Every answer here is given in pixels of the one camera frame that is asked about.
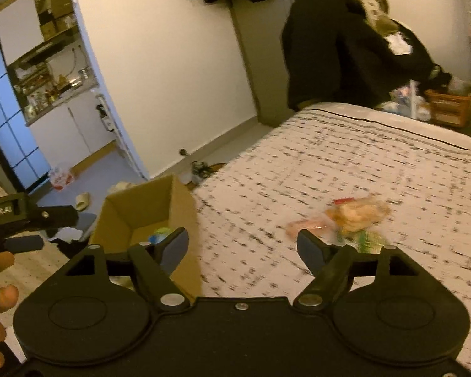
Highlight plastic bag pile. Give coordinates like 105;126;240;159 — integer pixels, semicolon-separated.
377;82;432;122

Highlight bed with patterned sheet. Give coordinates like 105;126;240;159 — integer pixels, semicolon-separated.
188;102;471;374

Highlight grey room door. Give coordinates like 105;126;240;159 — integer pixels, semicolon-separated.
230;0;318;128

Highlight metal range hood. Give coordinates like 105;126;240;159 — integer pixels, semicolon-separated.
8;41;65;67

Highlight wooden crate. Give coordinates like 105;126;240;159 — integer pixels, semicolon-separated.
424;90;471;128

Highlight black coat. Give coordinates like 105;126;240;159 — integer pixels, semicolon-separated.
280;0;452;112

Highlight cardboard box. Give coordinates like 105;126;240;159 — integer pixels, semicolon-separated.
89;175;203;299

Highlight person's left hand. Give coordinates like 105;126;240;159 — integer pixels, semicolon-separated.
0;251;20;367

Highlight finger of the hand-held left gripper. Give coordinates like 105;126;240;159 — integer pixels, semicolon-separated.
27;204;81;229
6;235;44;253

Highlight orange bread snack packet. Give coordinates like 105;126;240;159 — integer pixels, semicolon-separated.
325;194;391;232

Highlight stored cardboard boxes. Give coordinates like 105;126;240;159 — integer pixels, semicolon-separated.
33;0;79;40

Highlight row of counter bottles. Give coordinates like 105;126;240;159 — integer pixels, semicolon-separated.
14;74;83;114

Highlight blue and white snack packet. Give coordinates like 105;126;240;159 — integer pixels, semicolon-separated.
147;227;173;244

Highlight pink snack packet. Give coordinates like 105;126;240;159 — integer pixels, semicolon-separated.
286;218;338;240

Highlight blue-grey pad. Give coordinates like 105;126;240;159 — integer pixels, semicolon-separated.
76;213;99;230

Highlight white kitchen cabinet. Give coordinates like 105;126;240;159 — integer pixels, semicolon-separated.
25;90;118;158

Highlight dark floor clutter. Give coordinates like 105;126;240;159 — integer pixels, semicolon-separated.
190;161;224;185

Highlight slim white rack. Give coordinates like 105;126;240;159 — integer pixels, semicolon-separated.
96;94;122;134

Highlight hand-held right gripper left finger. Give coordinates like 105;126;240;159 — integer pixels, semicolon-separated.
61;227;191;315

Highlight light green snack packet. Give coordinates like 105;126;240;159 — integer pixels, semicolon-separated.
335;230;389;253

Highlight red and white plastic bag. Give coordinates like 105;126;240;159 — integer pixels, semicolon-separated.
47;165;74;191

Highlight blue glass sliding door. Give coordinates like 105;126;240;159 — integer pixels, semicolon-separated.
0;45;51;197

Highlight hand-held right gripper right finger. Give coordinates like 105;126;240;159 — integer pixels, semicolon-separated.
292;230;419;315

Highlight white cloth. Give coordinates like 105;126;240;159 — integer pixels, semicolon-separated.
387;31;413;56

